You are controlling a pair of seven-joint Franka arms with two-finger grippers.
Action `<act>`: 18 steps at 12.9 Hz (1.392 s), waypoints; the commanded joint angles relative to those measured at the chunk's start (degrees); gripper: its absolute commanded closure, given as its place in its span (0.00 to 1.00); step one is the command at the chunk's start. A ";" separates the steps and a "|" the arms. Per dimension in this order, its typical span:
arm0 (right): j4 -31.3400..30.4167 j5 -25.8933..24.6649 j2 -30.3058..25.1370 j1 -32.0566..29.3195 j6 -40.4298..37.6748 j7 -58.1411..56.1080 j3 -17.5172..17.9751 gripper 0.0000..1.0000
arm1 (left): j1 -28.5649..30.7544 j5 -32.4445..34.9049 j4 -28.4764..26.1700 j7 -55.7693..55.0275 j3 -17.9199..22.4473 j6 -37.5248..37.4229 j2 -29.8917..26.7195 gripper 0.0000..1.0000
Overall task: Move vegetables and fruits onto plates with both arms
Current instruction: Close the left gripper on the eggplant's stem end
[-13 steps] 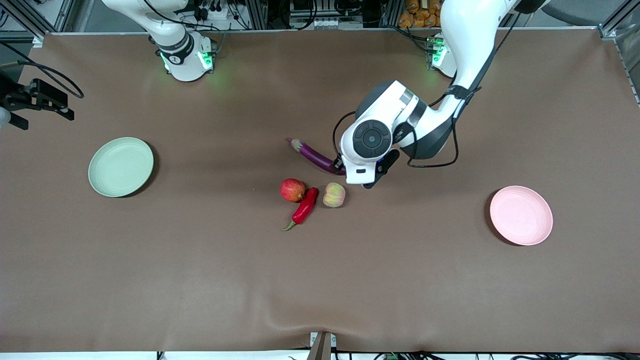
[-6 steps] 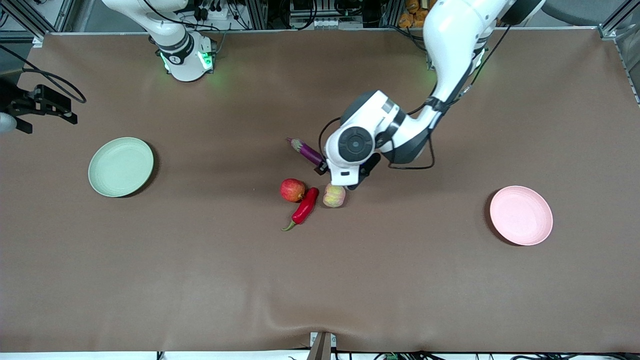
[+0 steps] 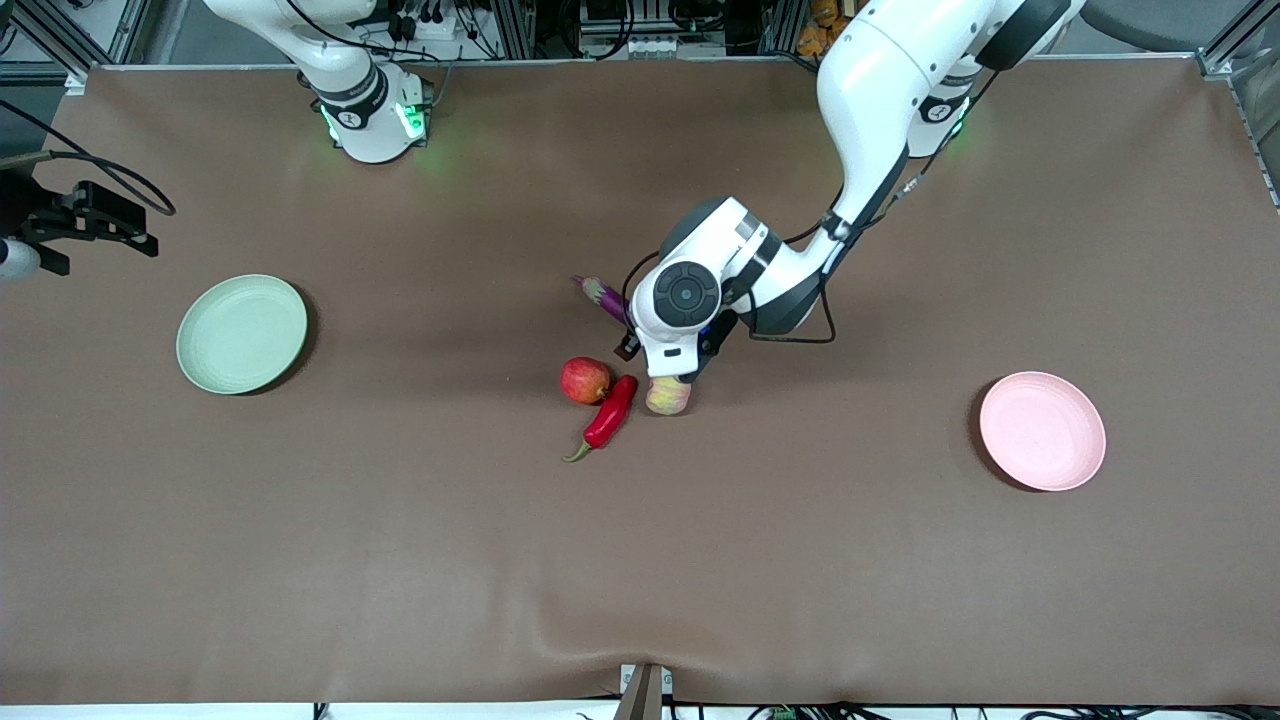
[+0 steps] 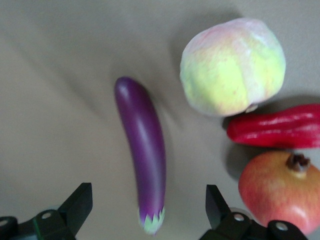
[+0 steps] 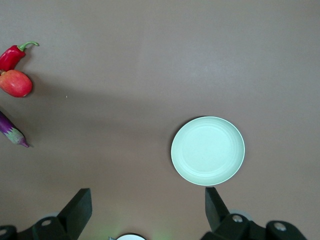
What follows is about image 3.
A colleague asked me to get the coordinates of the aluminium frame profile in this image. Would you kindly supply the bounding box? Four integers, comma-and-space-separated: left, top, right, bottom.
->
488, 0, 536, 59
1198, 0, 1280, 79
18, 0, 101, 76

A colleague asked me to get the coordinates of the long black cable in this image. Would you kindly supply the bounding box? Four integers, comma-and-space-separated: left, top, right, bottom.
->
0, 98, 177, 217
748, 65, 1004, 346

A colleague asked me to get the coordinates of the red chili pepper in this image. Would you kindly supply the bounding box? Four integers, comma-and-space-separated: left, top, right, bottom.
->
563, 375, 639, 464

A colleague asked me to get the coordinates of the brown table mat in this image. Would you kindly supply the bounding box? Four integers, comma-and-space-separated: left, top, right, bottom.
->
0, 58, 1280, 706

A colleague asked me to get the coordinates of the pale green plate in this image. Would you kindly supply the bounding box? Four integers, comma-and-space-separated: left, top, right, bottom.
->
176, 274, 309, 396

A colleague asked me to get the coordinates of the pink plate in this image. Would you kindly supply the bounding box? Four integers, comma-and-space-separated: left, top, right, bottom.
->
979, 371, 1107, 492

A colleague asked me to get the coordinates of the orange snack pile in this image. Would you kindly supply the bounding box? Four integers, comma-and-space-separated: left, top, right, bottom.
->
797, 0, 853, 58

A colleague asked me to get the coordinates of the grey metal mount post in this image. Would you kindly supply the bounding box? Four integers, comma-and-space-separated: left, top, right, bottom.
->
613, 663, 675, 720

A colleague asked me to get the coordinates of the yellow pink peach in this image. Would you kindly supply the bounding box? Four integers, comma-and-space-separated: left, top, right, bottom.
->
645, 376, 693, 416

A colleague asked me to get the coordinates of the grey electronics box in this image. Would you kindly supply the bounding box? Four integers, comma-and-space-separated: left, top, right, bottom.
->
578, 0, 683, 59

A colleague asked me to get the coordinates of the short black cable loop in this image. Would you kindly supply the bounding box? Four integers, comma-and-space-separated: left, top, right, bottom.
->
620, 252, 663, 341

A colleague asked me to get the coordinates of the red apple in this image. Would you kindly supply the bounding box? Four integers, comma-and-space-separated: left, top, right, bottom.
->
560, 357, 612, 405

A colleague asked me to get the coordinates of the purple eggplant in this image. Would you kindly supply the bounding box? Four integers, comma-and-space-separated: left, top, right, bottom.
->
572, 275, 633, 326

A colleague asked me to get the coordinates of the white power strip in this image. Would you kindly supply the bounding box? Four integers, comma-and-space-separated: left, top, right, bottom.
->
380, 0, 471, 46

